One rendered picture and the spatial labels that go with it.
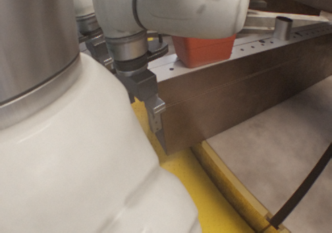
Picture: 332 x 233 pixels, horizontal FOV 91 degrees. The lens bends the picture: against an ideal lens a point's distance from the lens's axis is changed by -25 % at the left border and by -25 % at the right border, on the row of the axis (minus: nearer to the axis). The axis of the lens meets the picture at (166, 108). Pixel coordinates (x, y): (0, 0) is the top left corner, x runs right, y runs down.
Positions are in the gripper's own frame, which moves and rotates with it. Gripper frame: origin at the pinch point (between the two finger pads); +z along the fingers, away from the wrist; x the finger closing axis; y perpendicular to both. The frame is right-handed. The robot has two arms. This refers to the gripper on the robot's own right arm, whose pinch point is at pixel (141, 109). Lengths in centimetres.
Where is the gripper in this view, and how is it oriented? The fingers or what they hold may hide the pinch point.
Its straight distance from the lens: 56.9
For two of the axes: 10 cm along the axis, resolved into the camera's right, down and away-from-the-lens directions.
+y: -8.1, 4.5, -3.8
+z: 0.9, 7.3, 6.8
